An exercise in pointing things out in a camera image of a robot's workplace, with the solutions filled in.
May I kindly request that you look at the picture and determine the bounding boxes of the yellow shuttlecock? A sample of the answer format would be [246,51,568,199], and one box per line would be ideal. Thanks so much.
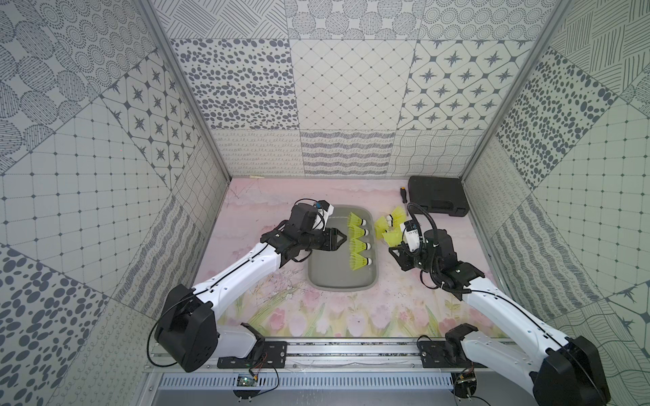
[348,225,368,239]
[374,217,392,239]
[382,229,403,247]
[349,239,371,254]
[349,253,372,271]
[386,206,409,228]
[347,212,367,228]

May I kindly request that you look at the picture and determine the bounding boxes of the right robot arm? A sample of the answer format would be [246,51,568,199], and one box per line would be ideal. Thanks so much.
[389,222,611,405]

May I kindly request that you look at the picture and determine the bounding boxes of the black plastic tool case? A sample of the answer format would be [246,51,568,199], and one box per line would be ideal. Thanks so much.
[408,176,470,218]

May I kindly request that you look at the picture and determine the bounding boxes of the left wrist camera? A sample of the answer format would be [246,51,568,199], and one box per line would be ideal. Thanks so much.
[288,198,334,232]

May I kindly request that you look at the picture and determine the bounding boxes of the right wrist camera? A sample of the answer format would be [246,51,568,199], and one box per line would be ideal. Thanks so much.
[403,202,438,253]

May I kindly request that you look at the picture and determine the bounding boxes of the aluminium mounting rail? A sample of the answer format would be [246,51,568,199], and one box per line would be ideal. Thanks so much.
[144,337,562,374]

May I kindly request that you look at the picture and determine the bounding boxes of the green circuit board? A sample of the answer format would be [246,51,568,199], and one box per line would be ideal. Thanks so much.
[236,374,257,387]

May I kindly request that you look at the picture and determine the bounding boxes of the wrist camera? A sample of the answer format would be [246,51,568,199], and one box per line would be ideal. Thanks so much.
[403,202,438,253]
[288,198,334,232]

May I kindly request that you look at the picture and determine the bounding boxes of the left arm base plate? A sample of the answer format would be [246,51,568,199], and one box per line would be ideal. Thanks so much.
[218,341,288,370]

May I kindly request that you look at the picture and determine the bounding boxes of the grey plastic storage box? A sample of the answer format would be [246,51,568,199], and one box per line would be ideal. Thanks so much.
[306,206,378,292]

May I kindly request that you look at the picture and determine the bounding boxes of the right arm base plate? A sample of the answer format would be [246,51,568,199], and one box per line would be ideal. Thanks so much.
[416,338,487,369]

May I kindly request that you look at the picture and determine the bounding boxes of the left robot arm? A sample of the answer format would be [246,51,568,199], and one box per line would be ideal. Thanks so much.
[150,222,347,372]

